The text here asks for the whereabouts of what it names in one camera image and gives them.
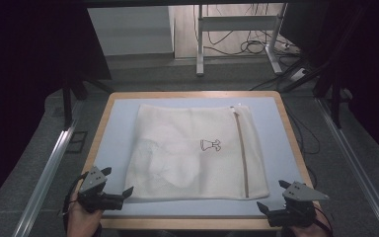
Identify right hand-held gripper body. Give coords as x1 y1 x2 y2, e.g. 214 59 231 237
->
266 180 331 228

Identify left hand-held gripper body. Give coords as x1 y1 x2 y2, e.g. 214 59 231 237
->
77 165 125 213

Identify white mesh laundry bag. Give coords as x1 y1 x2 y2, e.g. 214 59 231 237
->
123 103 271 203

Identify person's right hand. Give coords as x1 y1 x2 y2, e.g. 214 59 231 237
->
288 209 331 237

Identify person's left hand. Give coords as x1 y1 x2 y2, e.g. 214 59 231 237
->
66 192 104 237

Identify white garment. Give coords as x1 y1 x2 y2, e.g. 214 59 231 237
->
138 131 202 190

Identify black metal stand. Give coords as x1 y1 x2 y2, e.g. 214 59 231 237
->
61 74 114 131
311 73 353 130

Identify white power strip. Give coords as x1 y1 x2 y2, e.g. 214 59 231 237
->
289 67 311 82

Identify white cabinet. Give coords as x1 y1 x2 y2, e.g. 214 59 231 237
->
87 6 176 57

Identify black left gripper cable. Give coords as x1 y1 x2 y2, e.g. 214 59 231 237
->
61 171 91 216

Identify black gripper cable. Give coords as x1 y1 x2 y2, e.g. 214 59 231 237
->
61 171 91 216
314 206 335 237

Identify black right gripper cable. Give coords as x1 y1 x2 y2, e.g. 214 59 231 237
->
314 206 335 237

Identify aluminium rail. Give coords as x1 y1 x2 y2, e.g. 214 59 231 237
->
315 97 379 237
12 100 85 237

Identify thin black floor cable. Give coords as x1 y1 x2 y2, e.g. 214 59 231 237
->
284 103 322 186

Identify tangled black floor cables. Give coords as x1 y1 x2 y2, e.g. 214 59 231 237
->
205 3 299 57

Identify white metal desk frame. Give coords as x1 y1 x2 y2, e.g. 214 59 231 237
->
195 3 289 77

